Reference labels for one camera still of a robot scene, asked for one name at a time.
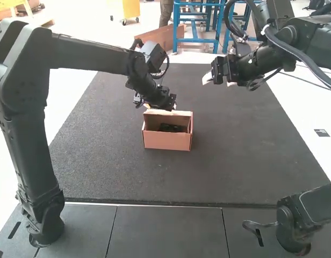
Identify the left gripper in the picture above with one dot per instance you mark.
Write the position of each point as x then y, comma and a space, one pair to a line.
164, 100

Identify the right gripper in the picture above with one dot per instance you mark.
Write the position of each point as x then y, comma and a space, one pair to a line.
224, 70

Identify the black square fan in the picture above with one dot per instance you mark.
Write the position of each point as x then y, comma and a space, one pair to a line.
172, 127

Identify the cardboard box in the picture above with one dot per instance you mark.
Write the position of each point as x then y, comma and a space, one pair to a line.
165, 139

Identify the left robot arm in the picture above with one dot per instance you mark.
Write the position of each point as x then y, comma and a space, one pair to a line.
25, 80

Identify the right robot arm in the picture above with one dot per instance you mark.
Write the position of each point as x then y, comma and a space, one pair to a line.
310, 40

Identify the brown wooden board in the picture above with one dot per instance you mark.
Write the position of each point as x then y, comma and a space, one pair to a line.
157, 36

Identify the black mat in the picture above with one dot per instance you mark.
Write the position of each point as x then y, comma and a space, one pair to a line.
222, 161

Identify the person's legs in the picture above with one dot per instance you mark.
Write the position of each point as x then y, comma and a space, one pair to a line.
165, 13

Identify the yellow cart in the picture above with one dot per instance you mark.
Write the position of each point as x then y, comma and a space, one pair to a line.
126, 8

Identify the small black label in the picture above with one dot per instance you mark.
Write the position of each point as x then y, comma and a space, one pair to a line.
322, 132

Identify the dark base panel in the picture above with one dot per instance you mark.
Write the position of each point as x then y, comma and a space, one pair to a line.
165, 233
251, 242
82, 231

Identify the wooden pallet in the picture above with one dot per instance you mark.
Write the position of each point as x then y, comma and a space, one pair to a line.
17, 8

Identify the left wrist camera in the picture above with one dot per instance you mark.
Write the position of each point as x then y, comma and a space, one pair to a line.
137, 100

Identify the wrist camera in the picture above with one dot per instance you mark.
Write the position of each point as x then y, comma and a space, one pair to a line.
242, 48
137, 100

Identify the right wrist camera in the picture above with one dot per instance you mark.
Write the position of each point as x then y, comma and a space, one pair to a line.
242, 48

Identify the blue metal frame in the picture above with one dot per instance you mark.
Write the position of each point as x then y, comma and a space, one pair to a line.
195, 16
247, 16

